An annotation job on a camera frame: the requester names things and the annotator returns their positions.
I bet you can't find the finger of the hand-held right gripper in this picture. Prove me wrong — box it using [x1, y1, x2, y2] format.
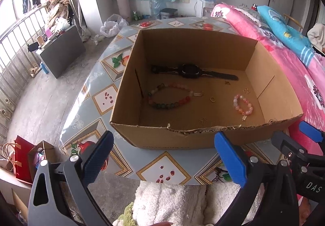
[270, 131, 315, 165]
[298, 121, 325, 144]

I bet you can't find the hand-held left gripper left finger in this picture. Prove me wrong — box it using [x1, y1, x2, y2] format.
[27, 130, 115, 226]

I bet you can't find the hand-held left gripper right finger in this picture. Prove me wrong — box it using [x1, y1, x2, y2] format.
[214, 131, 300, 226]

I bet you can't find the brown cardboard box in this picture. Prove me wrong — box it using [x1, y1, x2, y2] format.
[110, 28, 304, 150]

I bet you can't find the pink bead bracelet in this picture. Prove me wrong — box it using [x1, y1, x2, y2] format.
[233, 94, 254, 116]

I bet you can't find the multicolour bead bracelet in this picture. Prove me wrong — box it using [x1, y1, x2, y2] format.
[147, 83, 194, 110]

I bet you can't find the digital wrist watch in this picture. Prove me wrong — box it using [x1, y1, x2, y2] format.
[151, 63, 239, 81]

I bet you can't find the person's left forearm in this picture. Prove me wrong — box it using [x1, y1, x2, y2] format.
[112, 202, 135, 226]

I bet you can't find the brown paper bag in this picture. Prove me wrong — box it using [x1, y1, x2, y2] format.
[27, 140, 68, 176]

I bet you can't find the pink floral blanket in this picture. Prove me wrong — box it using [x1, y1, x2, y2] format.
[211, 3, 325, 155]

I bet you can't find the red gift bag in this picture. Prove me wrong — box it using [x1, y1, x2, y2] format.
[14, 136, 38, 183]

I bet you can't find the blue cartoon pillow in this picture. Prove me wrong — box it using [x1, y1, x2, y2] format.
[257, 5, 315, 67]

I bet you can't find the pair of beige shoes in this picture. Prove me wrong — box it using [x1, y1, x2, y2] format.
[29, 62, 42, 76]

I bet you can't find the grey cabinet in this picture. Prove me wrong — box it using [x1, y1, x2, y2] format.
[36, 25, 86, 79]

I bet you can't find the wooden chair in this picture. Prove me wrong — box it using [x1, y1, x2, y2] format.
[284, 14, 304, 33]

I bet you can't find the white plastic bag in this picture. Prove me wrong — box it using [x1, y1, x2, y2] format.
[100, 14, 129, 38]

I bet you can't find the grey patterned pillow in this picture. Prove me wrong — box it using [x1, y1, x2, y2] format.
[237, 5, 262, 23]

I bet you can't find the metal window railing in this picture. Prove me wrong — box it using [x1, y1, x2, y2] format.
[0, 3, 49, 125]

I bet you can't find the pile of clothes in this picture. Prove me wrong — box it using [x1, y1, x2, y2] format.
[47, 0, 74, 36]

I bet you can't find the white water dispenser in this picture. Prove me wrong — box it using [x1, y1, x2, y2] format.
[195, 0, 215, 17]

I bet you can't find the grey rice cooker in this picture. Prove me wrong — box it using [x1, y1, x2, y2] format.
[159, 8, 178, 20]

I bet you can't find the clear large water bottle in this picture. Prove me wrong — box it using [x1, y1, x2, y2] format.
[150, 0, 164, 19]

